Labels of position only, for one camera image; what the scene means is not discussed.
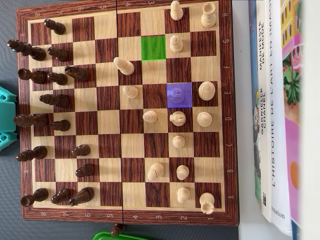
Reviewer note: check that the light wooden chess knight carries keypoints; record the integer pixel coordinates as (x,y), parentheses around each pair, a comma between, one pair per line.
(177,118)
(176,94)

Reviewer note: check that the teal robot base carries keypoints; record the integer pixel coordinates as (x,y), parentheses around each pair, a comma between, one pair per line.
(5,141)

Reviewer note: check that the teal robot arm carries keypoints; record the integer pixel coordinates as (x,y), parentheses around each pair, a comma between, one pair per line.
(7,117)

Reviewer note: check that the light wooden chess pawn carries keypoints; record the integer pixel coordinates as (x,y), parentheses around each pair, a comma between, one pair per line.
(176,44)
(176,11)
(130,92)
(178,141)
(150,116)
(182,172)
(183,195)

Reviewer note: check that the light wooden chess queen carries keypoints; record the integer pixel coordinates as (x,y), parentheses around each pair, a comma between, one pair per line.
(204,119)

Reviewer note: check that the light wooden chess bishop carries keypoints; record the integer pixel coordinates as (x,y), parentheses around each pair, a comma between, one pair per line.
(124,66)
(155,171)

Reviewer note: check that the light wooden chess king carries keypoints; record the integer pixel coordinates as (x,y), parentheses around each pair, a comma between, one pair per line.
(207,91)

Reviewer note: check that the wooden folding chess board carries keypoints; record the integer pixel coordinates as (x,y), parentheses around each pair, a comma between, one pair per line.
(110,147)

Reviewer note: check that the dark wooden chess pawn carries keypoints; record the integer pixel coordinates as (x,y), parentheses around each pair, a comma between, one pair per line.
(61,196)
(85,171)
(57,78)
(55,26)
(81,150)
(58,54)
(60,125)
(117,229)

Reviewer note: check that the dark wooden chess knight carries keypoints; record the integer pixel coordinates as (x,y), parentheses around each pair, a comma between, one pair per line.
(78,73)

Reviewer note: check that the light wooden chess rook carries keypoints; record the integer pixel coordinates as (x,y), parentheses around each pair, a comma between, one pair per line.
(207,203)
(208,17)

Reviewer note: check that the dark wooden chess queen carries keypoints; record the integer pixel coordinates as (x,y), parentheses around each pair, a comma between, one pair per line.
(31,120)

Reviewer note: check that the dark wooden chess rook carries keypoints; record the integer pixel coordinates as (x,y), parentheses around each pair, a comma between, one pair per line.
(33,76)
(34,197)

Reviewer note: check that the dark wooden chess king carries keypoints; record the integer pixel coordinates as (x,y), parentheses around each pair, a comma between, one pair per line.
(27,50)

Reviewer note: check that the dark bishop bottom row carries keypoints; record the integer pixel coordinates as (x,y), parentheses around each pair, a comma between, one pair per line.
(81,196)

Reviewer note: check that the blue panda picture book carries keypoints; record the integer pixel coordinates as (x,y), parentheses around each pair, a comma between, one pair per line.
(253,62)

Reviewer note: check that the white Gabrielle Chanel book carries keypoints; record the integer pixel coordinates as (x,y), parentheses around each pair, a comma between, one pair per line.
(266,155)

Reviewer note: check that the white L'Histoire de l'art book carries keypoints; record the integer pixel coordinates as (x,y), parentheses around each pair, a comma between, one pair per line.
(280,150)

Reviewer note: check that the green plastic container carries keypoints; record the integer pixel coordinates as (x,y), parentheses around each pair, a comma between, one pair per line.
(107,236)

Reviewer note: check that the pink colourful illustrated book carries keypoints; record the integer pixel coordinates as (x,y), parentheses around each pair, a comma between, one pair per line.
(291,137)

